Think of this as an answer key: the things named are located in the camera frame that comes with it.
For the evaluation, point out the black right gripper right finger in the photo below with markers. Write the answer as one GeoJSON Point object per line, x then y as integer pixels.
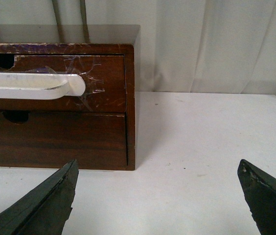
{"type": "Point", "coordinates": [260, 194]}

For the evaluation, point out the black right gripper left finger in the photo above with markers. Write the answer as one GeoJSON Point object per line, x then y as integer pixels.
{"type": "Point", "coordinates": [46, 208]}

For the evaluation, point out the white drawer handle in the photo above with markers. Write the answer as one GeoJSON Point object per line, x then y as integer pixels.
{"type": "Point", "coordinates": [40, 86]}

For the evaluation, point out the wooden drawer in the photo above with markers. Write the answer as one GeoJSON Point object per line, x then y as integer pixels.
{"type": "Point", "coordinates": [49, 140]}
{"type": "Point", "coordinates": [103, 74]}

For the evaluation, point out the brown wooden drawer cabinet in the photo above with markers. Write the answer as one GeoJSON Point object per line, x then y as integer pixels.
{"type": "Point", "coordinates": [76, 39]}

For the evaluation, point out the white curtain backdrop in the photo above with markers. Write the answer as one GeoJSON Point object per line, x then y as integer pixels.
{"type": "Point", "coordinates": [198, 46]}

